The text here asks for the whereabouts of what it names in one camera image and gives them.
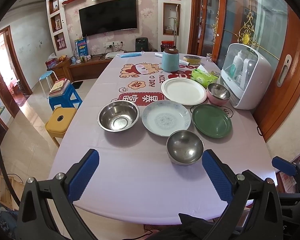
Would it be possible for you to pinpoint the blue plastic stool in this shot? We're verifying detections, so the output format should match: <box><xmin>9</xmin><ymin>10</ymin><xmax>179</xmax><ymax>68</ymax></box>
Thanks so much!
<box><xmin>49</xmin><ymin>83</ymin><xmax>83</xmax><ymax>111</ymax></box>

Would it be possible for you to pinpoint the light blue round stool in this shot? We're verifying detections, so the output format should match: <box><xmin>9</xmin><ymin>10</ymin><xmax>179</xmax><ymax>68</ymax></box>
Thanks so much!
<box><xmin>39</xmin><ymin>70</ymin><xmax>58</xmax><ymax>89</ymax></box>

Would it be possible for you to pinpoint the black wall television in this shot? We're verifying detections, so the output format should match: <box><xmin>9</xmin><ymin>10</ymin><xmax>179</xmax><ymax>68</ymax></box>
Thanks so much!
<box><xmin>79</xmin><ymin>0</ymin><xmax>138</xmax><ymax>37</ymax></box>

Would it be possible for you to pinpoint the yellow round tin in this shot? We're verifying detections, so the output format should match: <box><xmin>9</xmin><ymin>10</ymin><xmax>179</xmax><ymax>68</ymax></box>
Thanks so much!
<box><xmin>183</xmin><ymin>55</ymin><xmax>201</xmax><ymax>65</ymax></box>

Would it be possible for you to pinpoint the wooden tv cabinet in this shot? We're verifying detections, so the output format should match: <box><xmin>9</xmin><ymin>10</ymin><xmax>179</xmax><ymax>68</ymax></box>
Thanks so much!
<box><xmin>51</xmin><ymin>55</ymin><xmax>112</xmax><ymax>82</ymax></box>

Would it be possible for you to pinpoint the green plate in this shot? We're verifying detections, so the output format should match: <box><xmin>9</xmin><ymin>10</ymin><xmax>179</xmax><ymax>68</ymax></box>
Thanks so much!
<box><xmin>192</xmin><ymin>104</ymin><xmax>232</xmax><ymax>139</ymax></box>

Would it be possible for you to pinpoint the white countertop sterilizer cabinet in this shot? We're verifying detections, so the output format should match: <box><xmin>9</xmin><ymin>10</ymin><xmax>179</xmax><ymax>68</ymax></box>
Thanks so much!
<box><xmin>218</xmin><ymin>43</ymin><xmax>273</xmax><ymax>110</ymax></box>

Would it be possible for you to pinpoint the wooden sliding door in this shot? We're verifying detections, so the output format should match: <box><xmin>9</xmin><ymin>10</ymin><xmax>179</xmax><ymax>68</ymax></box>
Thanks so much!
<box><xmin>253</xmin><ymin>7</ymin><xmax>300</xmax><ymax>141</ymax></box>

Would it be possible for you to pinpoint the blue snack box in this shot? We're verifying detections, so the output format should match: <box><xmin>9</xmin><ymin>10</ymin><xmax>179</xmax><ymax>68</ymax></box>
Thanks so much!
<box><xmin>75</xmin><ymin>37</ymin><xmax>88</xmax><ymax>57</ymax></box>

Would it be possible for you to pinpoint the white paper plate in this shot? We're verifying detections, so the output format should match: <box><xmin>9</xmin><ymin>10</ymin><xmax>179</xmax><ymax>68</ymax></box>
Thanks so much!
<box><xmin>161</xmin><ymin>77</ymin><xmax>207</xmax><ymax>106</ymax></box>

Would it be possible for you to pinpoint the round steel bowl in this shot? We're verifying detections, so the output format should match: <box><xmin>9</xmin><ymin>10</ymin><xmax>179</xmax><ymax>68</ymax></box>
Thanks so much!
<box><xmin>166</xmin><ymin>130</ymin><xmax>204</xmax><ymax>166</ymax></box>

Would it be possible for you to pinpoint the yellow plastic stool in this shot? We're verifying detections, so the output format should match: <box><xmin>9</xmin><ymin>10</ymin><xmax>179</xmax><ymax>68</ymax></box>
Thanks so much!
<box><xmin>45</xmin><ymin>107</ymin><xmax>77</xmax><ymax>147</ymax></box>

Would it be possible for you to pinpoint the pink bowl with steel liner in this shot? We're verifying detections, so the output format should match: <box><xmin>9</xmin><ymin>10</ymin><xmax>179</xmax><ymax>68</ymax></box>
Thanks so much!
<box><xmin>207</xmin><ymin>83</ymin><xmax>231</xmax><ymax>106</ymax></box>

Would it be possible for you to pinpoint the green tissue pack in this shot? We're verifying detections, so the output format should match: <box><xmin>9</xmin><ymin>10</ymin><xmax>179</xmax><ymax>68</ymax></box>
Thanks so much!
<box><xmin>191</xmin><ymin>69</ymin><xmax>218</xmax><ymax>88</ymax></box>

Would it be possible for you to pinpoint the stack of books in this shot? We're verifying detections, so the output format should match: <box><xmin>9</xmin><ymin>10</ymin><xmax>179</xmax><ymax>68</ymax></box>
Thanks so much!
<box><xmin>49</xmin><ymin>78</ymin><xmax>71</xmax><ymax>97</ymax></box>

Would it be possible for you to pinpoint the light blue canister brown lid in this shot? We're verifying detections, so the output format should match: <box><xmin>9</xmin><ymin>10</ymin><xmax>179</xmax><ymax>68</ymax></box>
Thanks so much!
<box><xmin>161</xmin><ymin>48</ymin><xmax>179</xmax><ymax>73</ymax></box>

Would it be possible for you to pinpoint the pink printed tablecloth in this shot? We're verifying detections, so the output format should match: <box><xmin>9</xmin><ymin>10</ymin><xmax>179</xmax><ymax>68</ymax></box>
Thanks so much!
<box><xmin>48</xmin><ymin>52</ymin><xmax>278</xmax><ymax>226</ymax></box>

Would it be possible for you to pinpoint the red basket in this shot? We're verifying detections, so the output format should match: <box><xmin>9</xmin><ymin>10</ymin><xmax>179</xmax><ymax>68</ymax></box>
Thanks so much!
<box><xmin>161</xmin><ymin>40</ymin><xmax>174</xmax><ymax>47</ymax></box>

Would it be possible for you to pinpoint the blue patterned ceramic plate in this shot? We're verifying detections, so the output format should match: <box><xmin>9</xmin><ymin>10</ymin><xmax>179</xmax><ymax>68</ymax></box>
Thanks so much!
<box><xmin>141</xmin><ymin>100</ymin><xmax>191</xmax><ymax>137</ymax></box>

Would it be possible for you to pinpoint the blue face mask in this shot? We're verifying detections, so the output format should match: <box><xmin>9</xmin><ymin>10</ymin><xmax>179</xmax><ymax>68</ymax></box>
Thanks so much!
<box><xmin>115</xmin><ymin>51</ymin><xmax>145</xmax><ymax>58</ymax></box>

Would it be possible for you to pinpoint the large flat-bottom steel bowl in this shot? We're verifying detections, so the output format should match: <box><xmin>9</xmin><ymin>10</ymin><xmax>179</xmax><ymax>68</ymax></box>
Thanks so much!
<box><xmin>97</xmin><ymin>100</ymin><xmax>140</xmax><ymax>132</ymax></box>

